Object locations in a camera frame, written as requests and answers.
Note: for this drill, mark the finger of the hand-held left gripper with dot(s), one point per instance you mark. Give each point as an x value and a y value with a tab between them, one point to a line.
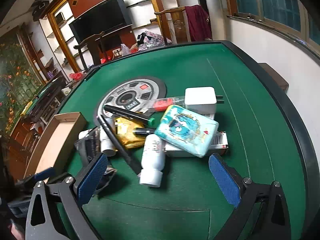
46	173

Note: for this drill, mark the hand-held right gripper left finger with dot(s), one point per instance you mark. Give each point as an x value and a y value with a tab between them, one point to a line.
90	180

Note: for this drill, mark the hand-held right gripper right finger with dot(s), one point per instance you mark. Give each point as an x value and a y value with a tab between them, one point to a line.
225	183

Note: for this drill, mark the shallow cardboard box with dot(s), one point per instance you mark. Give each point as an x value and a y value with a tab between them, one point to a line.
57	140

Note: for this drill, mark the small white bottle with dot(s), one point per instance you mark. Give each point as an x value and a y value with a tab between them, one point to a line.
107	143

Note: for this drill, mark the silver box red end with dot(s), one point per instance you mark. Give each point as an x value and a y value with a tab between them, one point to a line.
221	141

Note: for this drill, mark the yellow snack packet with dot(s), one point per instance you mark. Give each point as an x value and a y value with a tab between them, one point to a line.
127	135

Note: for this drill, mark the light blue tissue pack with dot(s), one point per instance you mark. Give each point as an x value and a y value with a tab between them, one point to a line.
186	132

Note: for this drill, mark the large white plastic bottle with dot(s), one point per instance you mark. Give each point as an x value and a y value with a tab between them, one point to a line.
152	155

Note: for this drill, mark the small black gadget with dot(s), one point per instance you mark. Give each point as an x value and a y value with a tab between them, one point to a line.
143	130

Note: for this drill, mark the black marker green cap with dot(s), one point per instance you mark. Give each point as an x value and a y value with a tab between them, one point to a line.
125	112

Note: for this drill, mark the white charger adapter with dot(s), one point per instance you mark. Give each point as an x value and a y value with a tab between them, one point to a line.
200	97

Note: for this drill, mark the red item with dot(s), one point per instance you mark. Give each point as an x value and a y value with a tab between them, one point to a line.
162	104

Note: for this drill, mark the folding mahjong table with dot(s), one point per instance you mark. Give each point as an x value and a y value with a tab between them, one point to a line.
47	92

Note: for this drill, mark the green felt mahjong table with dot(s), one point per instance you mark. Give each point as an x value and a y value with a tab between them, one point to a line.
287	105

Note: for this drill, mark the red plastic bag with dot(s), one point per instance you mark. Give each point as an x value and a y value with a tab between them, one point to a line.
76	75
103	60

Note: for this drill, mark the brown wooden stool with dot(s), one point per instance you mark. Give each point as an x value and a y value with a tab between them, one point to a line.
273	76

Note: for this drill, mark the dark wooden chair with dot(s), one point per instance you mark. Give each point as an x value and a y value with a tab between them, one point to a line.
90	47

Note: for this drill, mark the white plastic bag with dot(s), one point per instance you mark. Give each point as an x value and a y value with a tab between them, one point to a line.
125	48

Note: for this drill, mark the floral cloth bag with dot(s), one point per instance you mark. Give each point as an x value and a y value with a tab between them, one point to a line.
152	40

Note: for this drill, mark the maroon garment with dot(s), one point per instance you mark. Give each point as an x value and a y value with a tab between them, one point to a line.
198	23

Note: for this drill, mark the black flat screen television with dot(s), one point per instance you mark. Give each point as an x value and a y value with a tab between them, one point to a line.
100	17

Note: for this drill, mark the light wooden armchair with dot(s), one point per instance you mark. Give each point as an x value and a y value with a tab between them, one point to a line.
172	22

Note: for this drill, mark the wooden framed window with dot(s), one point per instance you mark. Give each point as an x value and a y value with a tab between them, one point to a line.
270	2

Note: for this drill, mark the flower wall picture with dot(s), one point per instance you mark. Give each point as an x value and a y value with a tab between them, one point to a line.
15	80

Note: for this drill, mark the wooden television wall unit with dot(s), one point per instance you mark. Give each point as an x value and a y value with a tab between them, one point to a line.
62	32

